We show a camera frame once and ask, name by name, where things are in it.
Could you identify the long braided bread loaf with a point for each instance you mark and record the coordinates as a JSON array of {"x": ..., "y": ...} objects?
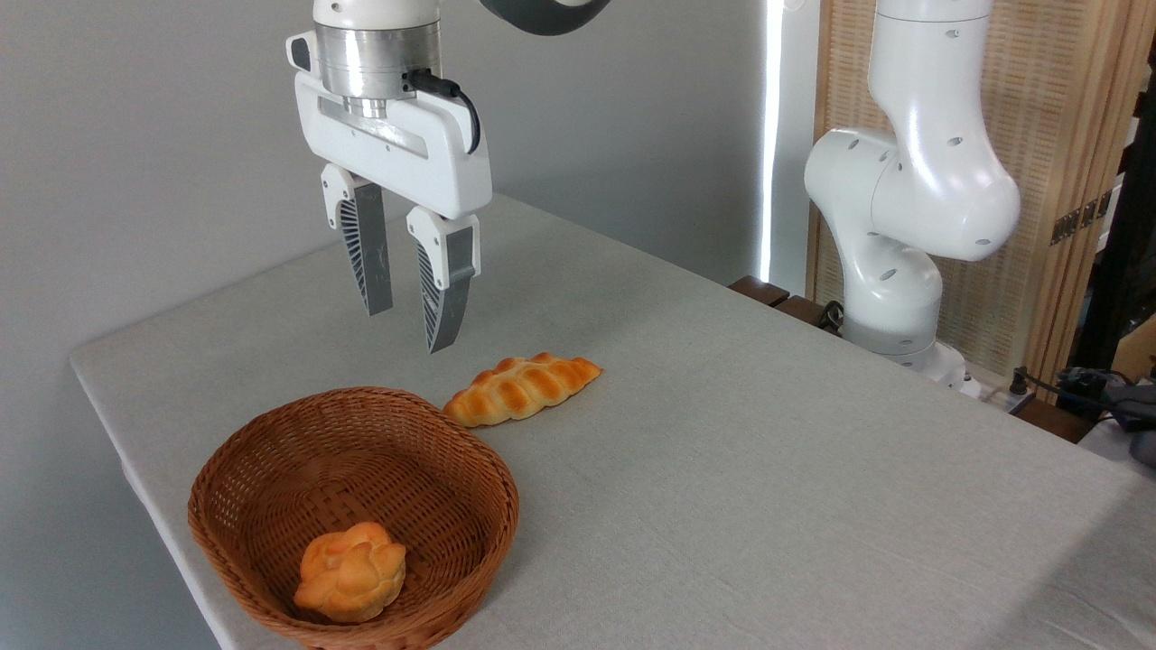
[{"x": 519, "y": 390}]

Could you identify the black plug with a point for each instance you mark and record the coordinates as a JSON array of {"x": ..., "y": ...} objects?
[{"x": 1020, "y": 383}]

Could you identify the bamboo folding screen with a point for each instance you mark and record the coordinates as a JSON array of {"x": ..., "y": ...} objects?
[{"x": 1048, "y": 90}]

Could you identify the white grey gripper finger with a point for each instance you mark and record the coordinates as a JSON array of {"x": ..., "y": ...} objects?
[
  {"x": 444, "y": 289},
  {"x": 372, "y": 262}
]

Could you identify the round knotted bread roll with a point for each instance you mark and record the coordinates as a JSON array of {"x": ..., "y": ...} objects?
[{"x": 352, "y": 573}]

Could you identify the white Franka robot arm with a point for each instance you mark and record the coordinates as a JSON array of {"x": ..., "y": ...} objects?
[{"x": 912, "y": 181}]

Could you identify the black vertical stand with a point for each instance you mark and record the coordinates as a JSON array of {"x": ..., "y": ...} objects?
[{"x": 1115, "y": 253}]

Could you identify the dark metal screen hinge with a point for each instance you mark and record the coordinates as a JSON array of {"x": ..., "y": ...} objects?
[{"x": 1079, "y": 218}]

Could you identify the brown wicker basket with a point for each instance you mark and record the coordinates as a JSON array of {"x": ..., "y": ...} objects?
[{"x": 271, "y": 469}]

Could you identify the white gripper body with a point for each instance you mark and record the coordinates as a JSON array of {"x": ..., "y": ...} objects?
[{"x": 424, "y": 153}]

